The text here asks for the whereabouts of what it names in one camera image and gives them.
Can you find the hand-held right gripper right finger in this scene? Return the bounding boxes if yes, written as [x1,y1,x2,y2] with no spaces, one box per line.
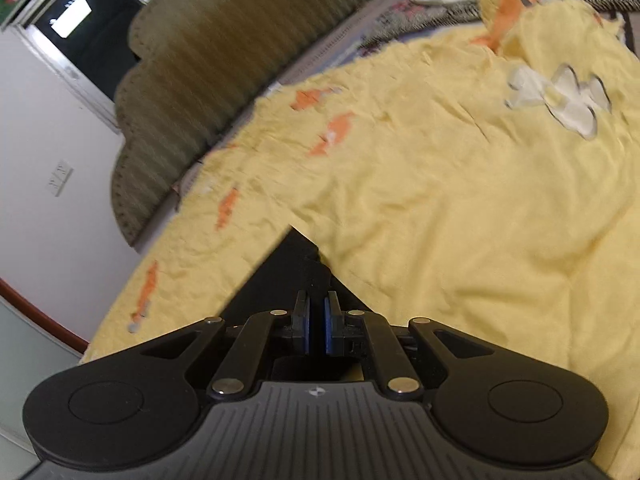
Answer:
[325,291,493,402]

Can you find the yellow printed blanket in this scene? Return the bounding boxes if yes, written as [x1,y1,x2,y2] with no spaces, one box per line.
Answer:
[80,0,640,480]

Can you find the black pants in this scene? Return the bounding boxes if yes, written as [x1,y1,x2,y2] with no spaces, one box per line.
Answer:
[220,226,386,382]

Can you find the olive upholstered headboard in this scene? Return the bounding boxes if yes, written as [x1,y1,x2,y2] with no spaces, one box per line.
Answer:
[110,0,396,248]

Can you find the brown wooden door frame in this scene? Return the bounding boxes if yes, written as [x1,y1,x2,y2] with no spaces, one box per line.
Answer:
[0,277,91,353]

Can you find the window with metal frame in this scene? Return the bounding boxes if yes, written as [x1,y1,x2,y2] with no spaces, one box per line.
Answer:
[15,0,151,132]

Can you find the frosted glass flower door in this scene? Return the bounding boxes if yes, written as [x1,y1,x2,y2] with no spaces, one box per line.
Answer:
[0,300,83,461]

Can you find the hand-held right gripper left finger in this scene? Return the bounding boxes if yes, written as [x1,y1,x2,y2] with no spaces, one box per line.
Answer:
[140,290,312,402]

